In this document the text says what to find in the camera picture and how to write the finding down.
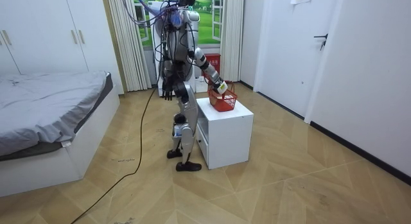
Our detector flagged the cable bundle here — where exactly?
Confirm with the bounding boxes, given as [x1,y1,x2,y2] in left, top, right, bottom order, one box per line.
[120,0,180,28]

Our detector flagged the cream pleated curtain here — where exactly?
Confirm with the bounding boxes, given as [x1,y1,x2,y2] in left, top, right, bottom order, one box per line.
[220,0,245,83]
[107,0,152,92]

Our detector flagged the white bedside cabinet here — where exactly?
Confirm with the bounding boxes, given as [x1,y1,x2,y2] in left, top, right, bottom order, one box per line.
[195,97,254,170]

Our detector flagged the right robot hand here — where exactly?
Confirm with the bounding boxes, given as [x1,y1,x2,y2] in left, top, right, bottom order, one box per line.
[215,80,229,96]

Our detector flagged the white tall appliance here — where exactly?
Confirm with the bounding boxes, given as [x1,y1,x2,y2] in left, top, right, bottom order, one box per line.
[150,1,202,96]

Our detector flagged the red box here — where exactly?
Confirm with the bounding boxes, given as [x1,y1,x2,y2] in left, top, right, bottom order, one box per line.
[202,53,222,83]

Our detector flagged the robot legs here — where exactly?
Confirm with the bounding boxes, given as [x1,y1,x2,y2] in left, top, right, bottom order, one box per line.
[166,82,203,173]

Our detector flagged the red plastic basket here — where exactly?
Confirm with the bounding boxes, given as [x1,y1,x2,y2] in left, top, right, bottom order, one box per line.
[207,80,238,113]

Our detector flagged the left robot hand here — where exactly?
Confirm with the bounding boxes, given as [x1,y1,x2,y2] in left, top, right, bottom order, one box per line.
[162,80,176,101]

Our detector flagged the white door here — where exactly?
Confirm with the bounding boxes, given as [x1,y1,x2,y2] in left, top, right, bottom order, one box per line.
[253,0,341,119]

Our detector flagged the robot body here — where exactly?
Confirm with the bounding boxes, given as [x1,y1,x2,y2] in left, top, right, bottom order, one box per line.
[153,0,202,87]

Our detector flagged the grey bed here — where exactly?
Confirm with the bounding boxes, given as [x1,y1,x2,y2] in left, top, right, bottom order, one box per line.
[0,70,121,198]

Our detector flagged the black floor cable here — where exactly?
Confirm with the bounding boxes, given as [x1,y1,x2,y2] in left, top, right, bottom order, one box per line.
[69,85,158,224]

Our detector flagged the white wardrobe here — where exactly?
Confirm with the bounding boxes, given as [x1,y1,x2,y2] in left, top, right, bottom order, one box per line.
[0,0,125,96]

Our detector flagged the black door handle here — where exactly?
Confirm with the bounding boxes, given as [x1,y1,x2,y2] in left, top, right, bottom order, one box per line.
[313,33,329,51]

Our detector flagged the window with green landscape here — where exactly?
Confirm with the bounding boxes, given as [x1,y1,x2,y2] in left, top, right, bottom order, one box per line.
[133,0,224,48]

